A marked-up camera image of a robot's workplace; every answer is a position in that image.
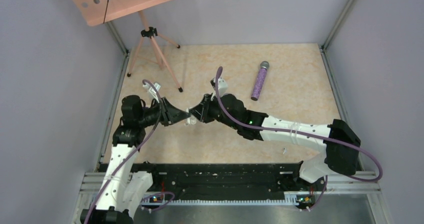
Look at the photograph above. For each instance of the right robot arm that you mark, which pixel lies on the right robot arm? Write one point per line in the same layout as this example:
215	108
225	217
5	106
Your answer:
336	143

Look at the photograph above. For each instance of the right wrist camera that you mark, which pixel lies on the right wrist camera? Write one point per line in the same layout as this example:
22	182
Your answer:
221	85

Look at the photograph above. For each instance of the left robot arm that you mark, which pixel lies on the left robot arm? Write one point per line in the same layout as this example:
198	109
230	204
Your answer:
122	191

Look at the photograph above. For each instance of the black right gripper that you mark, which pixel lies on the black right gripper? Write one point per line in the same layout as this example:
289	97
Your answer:
206	105

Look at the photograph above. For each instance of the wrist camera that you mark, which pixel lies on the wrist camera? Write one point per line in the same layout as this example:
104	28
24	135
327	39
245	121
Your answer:
221	85
151	92

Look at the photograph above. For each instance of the white oval charging case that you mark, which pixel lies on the white oval charging case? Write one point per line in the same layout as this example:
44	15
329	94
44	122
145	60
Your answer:
190	121

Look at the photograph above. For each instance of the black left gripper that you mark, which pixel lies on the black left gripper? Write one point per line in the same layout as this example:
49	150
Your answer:
171	114

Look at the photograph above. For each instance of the purple glitter microphone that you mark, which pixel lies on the purple glitter microphone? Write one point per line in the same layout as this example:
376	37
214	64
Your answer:
260	80

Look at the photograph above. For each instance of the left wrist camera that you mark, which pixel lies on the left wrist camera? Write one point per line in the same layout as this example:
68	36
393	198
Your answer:
151	92

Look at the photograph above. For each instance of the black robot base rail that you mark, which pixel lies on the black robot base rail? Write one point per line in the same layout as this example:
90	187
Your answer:
228	182

